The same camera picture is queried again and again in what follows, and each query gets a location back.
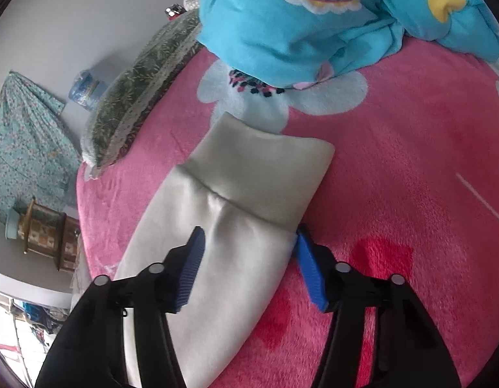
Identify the light blue basin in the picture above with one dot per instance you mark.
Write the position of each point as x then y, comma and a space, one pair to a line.
11, 224

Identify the green patterned pillow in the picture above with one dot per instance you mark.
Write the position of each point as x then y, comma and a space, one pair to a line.
128, 89

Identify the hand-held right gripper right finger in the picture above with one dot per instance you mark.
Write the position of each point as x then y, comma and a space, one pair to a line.
310, 270

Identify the blue water jug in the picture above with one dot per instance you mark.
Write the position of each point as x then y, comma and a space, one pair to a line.
85, 89

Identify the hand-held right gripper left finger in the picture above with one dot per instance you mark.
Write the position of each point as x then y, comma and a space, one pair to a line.
193, 266

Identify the wooden chair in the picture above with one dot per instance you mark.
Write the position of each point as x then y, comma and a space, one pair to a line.
67, 242

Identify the small red black object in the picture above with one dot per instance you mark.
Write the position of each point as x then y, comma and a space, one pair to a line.
173, 11

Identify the blue printed quilt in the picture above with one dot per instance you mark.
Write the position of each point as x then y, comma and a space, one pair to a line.
273, 20

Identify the cream coat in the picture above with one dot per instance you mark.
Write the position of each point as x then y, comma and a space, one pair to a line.
241, 169

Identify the teal floral hanging cloth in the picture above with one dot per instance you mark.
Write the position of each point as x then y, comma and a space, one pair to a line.
23, 149

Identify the pink plush blanket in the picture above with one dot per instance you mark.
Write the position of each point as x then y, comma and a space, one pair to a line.
395, 149

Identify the orange patterned box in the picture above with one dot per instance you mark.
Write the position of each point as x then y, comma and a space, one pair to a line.
45, 230

